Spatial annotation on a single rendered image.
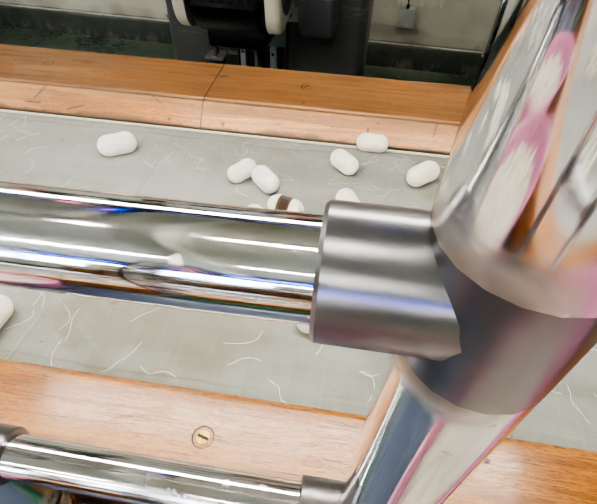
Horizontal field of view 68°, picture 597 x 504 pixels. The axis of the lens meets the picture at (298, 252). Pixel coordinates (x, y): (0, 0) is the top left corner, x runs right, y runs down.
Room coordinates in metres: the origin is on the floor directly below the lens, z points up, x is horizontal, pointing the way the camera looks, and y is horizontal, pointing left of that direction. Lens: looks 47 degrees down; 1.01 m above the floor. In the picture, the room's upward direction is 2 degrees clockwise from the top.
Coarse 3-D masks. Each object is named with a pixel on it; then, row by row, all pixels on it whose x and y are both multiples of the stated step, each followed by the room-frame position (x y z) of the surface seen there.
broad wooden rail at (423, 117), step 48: (0, 48) 0.56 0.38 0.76; (48, 48) 0.57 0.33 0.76; (0, 96) 0.47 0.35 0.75; (48, 96) 0.46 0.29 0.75; (96, 96) 0.46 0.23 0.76; (144, 96) 0.46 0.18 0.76; (192, 96) 0.46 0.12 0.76; (240, 96) 0.46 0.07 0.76; (288, 96) 0.46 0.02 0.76; (336, 96) 0.47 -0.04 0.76; (384, 96) 0.47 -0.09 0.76; (432, 96) 0.47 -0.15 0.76; (432, 144) 0.40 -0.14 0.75
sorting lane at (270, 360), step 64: (0, 128) 0.42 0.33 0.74; (64, 128) 0.42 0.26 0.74; (128, 128) 0.43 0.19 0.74; (128, 192) 0.32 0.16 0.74; (192, 192) 0.32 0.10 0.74; (256, 192) 0.32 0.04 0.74; (320, 192) 0.33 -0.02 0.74; (384, 192) 0.33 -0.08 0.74; (64, 320) 0.18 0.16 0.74; (128, 320) 0.18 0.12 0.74; (192, 320) 0.18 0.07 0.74; (256, 320) 0.18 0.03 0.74; (192, 384) 0.13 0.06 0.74; (256, 384) 0.13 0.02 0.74; (320, 384) 0.13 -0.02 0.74; (576, 384) 0.14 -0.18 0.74
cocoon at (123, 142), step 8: (104, 136) 0.38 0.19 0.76; (112, 136) 0.38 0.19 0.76; (120, 136) 0.38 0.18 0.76; (128, 136) 0.38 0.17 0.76; (104, 144) 0.37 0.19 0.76; (112, 144) 0.37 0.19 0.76; (120, 144) 0.37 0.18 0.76; (128, 144) 0.38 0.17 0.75; (136, 144) 0.38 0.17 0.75; (104, 152) 0.37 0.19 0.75; (112, 152) 0.37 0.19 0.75; (120, 152) 0.37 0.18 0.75; (128, 152) 0.38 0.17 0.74
